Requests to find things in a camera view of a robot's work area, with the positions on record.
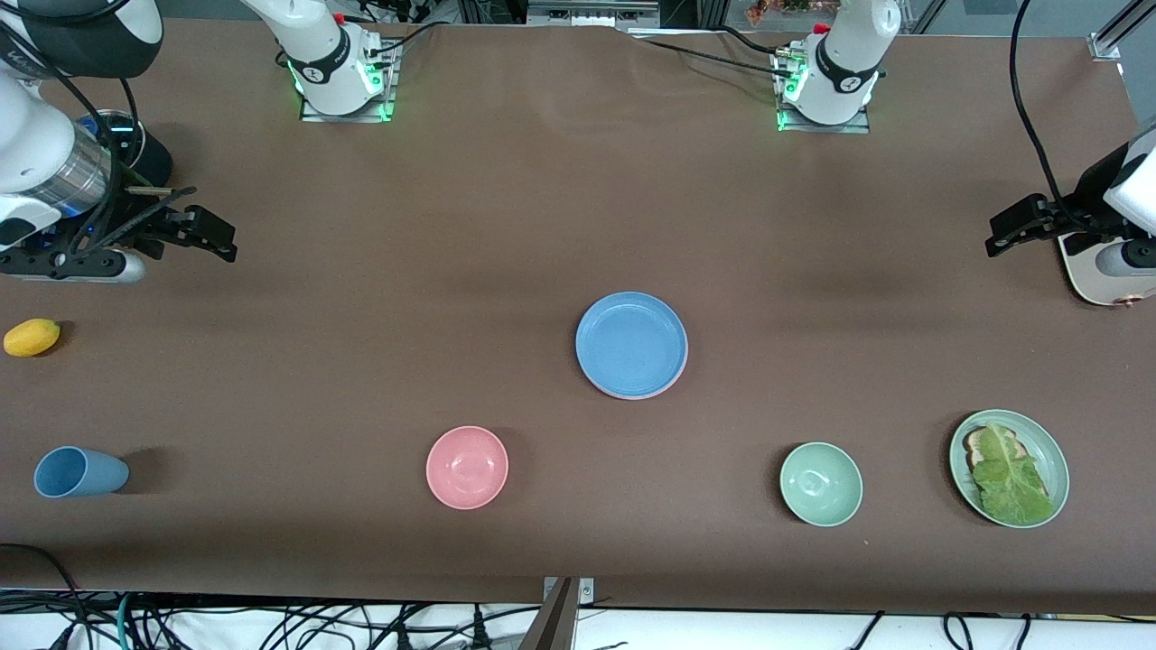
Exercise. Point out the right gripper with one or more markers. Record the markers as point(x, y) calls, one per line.
point(135, 227)

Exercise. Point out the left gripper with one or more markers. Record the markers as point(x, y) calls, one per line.
point(1080, 210)

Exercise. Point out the pink plate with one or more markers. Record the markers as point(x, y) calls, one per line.
point(672, 385)

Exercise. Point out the blue plate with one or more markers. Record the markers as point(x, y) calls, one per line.
point(632, 343)

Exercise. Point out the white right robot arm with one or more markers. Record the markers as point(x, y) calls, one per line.
point(339, 95)

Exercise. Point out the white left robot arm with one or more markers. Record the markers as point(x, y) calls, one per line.
point(835, 108)

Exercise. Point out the beige cutting board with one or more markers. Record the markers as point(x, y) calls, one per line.
point(1102, 287)

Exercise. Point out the glass lid with blue knob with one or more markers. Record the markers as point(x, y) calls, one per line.
point(131, 135)

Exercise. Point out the yellow mango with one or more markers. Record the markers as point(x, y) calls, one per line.
point(32, 338)

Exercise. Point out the toast bread slice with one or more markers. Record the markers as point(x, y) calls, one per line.
point(974, 442)

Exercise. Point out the green plate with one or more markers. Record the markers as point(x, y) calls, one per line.
point(1052, 451)

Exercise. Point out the green lettuce leaf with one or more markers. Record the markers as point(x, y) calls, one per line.
point(1011, 478)

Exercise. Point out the brown table cover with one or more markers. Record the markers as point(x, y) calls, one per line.
point(768, 226)

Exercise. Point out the blue cup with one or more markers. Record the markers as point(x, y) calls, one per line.
point(81, 472)

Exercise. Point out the small green bowl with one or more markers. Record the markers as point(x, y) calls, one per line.
point(821, 484)

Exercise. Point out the orange artificial flowers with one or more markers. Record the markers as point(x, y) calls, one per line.
point(777, 9)

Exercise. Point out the small pink bowl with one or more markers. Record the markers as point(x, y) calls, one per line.
point(467, 468)

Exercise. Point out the grey metal box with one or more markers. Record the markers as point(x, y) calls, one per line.
point(591, 11)

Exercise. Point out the dark metal pole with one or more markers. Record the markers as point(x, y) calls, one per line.
point(553, 623)

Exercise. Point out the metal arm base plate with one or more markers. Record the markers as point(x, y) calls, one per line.
point(858, 128)
point(316, 116)

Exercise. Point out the aluminium frame profile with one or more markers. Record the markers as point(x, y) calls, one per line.
point(1115, 32)

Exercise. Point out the grey metal bracket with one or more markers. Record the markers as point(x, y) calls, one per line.
point(587, 589)

